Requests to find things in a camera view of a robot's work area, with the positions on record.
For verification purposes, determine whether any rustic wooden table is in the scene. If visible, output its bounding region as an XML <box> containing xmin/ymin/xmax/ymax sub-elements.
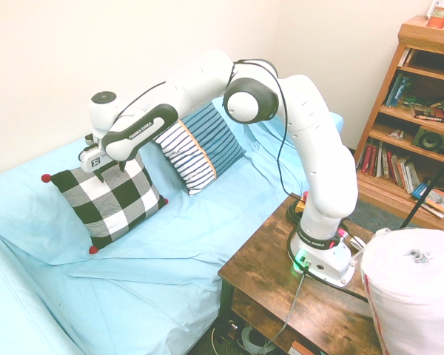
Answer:
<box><xmin>218</xmin><ymin>192</ymin><xmax>384</xmax><ymax>355</ymax></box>

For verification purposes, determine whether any sofa with light blue cover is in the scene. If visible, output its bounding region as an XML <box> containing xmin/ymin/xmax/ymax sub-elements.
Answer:
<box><xmin>0</xmin><ymin>92</ymin><xmax>346</xmax><ymax>355</ymax></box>

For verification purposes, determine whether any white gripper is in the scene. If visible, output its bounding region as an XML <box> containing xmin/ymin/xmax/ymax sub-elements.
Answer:
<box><xmin>77</xmin><ymin>145</ymin><xmax>127</xmax><ymax>184</ymax></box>

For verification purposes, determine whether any teal white striped pillow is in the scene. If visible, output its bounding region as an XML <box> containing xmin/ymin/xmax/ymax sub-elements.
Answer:
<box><xmin>153</xmin><ymin>101</ymin><xmax>247</xmax><ymax>197</ymax></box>

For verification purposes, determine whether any cable bundle under table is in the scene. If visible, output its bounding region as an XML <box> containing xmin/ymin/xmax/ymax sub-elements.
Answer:
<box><xmin>209</xmin><ymin>317</ymin><xmax>279</xmax><ymax>355</ymax></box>

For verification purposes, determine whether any row of pale upright books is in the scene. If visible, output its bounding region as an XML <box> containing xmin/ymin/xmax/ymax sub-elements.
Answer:
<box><xmin>377</xmin><ymin>142</ymin><xmax>423</xmax><ymax>194</ymax></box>

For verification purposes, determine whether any dark book with red edge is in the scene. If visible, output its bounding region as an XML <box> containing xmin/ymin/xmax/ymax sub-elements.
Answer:
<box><xmin>411</xmin><ymin>104</ymin><xmax>444</xmax><ymax>124</ymax></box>

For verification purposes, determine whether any blue Thailand book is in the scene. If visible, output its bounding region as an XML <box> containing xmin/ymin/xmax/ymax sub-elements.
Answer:
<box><xmin>386</xmin><ymin>72</ymin><xmax>412</xmax><ymax>109</ymax></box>

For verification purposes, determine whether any book with picture cover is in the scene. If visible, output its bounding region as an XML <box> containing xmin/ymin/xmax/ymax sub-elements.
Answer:
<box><xmin>422</xmin><ymin>187</ymin><xmax>444</xmax><ymax>217</ymax></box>

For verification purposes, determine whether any yellow red emergency stop button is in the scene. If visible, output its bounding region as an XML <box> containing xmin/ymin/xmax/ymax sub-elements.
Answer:
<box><xmin>292</xmin><ymin>192</ymin><xmax>312</xmax><ymax>217</ymax></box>

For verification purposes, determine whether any row of red books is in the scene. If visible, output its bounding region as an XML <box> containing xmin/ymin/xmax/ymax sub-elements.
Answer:
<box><xmin>357</xmin><ymin>141</ymin><xmax>380</xmax><ymax>178</ymax></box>

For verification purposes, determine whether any green speaker box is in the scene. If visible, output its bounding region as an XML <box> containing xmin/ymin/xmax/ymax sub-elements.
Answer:
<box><xmin>413</xmin><ymin>124</ymin><xmax>444</xmax><ymax>152</ymax></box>

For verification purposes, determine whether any small blue book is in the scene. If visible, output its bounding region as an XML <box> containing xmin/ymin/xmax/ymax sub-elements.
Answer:
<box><xmin>410</xmin><ymin>182</ymin><xmax>431</xmax><ymax>201</ymax></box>

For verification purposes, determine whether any wooden bookshelf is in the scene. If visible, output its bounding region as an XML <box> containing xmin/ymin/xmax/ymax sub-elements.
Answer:
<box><xmin>354</xmin><ymin>14</ymin><xmax>444</xmax><ymax>231</ymax></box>

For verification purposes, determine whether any coiled black cable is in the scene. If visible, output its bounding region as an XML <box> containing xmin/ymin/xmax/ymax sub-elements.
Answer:
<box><xmin>286</xmin><ymin>201</ymin><xmax>308</xmax><ymax>223</ymax></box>

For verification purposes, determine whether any black tripod stand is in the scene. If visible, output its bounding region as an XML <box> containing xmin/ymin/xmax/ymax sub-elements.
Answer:
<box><xmin>398</xmin><ymin>143</ymin><xmax>444</xmax><ymax>230</ymax></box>

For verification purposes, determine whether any black white checkered pillow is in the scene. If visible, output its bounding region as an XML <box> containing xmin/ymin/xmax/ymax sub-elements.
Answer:
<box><xmin>40</xmin><ymin>157</ymin><xmax>169</xmax><ymax>256</ymax></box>

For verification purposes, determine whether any grey cable from base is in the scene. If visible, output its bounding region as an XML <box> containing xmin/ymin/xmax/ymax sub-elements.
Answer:
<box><xmin>269</xmin><ymin>272</ymin><xmax>306</xmax><ymax>353</ymax></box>

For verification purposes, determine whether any large white wrap roll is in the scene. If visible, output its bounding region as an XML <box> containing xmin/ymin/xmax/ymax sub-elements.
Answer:
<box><xmin>360</xmin><ymin>227</ymin><xmax>444</xmax><ymax>355</ymax></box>

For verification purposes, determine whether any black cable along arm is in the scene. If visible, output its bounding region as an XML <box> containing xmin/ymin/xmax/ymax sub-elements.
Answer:
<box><xmin>120</xmin><ymin>58</ymin><xmax>300</xmax><ymax>195</ymax></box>

